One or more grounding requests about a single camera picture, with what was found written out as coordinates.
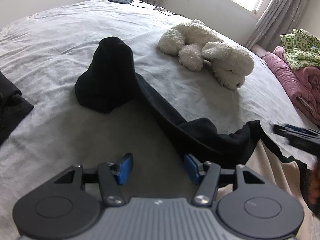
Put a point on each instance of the white plush dog toy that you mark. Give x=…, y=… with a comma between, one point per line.
x=225, y=60

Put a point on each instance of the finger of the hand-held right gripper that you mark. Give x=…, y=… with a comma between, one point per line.
x=295, y=130
x=307, y=143

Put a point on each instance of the pale pink pillow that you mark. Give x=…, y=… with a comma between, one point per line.
x=258, y=50

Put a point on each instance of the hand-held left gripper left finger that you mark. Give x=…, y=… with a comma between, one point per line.
x=126, y=167

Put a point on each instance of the dark tablet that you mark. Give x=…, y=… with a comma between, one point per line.
x=117, y=0

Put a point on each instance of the pink folded quilt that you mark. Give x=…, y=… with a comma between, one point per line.
x=285, y=75

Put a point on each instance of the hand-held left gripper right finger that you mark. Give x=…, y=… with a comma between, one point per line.
x=192, y=170

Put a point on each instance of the black sweatshirt with beige lining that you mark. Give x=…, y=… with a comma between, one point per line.
x=105, y=80

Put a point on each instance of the black folded garment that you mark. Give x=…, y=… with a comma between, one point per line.
x=12, y=100

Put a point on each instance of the green patterned cloth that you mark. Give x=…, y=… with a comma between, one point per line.
x=300, y=52

